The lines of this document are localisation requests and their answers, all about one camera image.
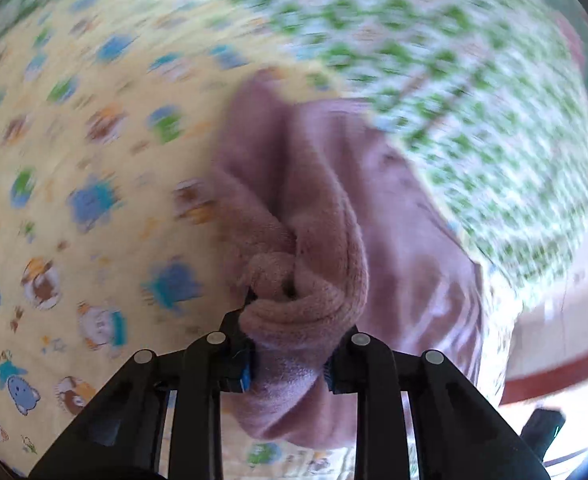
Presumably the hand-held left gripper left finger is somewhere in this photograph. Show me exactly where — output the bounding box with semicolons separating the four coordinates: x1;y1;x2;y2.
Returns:
26;294;259;480

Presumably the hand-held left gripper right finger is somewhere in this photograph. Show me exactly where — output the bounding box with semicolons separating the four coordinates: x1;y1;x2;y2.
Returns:
324;331;552;480

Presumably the purple knit sweater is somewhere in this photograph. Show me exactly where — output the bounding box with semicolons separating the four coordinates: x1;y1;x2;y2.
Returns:
208;69;485;450

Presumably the yellow cartoon animal blanket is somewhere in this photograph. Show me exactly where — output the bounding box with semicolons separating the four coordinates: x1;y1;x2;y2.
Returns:
0;0;517;480

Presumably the green checkered quilt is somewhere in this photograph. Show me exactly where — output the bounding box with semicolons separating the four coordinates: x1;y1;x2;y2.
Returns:
139;0;588;313

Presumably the red wooden bed rail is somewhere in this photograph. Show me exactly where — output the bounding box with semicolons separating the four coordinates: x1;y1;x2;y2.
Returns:
500;344;588;407

